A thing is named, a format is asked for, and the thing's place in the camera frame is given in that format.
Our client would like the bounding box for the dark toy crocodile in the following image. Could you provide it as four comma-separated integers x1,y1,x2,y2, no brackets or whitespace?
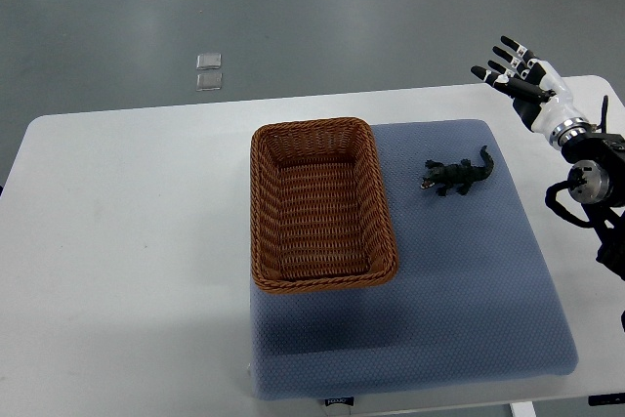
420,146,494,197

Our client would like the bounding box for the floor plate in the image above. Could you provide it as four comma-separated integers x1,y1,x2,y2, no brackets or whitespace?
196,70,223,91
196,52,222,70

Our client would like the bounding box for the brown wicker basket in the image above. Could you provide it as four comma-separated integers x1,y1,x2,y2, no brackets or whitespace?
250,117,398,294

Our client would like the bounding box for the white table leg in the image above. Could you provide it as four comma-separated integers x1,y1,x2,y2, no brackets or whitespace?
510,401,537,417

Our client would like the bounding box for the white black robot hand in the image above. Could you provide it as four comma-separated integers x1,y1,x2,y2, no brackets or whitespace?
471,36,593,149

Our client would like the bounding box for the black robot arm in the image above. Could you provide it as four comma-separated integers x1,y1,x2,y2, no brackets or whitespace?
545,97,624,277

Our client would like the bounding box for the black table control panel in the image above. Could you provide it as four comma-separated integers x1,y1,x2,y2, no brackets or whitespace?
588,393,625,406

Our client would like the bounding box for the lower floor plate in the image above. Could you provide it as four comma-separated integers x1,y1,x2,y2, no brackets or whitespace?
196,70,223,91

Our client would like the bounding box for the blue grey foam cushion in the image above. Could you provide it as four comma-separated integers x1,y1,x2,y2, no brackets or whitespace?
251,119,578,400

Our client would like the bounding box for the upper floor plate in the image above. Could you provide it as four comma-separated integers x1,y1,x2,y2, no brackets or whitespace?
196,52,222,70

